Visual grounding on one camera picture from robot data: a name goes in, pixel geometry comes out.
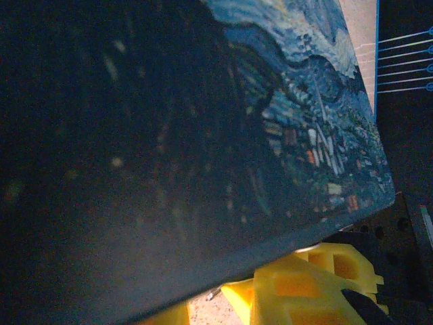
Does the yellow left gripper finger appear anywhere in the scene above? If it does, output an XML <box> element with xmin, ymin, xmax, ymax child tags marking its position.
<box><xmin>135</xmin><ymin>300</ymin><xmax>191</xmax><ymax>325</ymax></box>

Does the blue starry night tin box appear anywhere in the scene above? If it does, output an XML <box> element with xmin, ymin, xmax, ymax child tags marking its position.
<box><xmin>0</xmin><ymin>0</ymin><xmax>396</xmax><ymax>325</ymax></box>

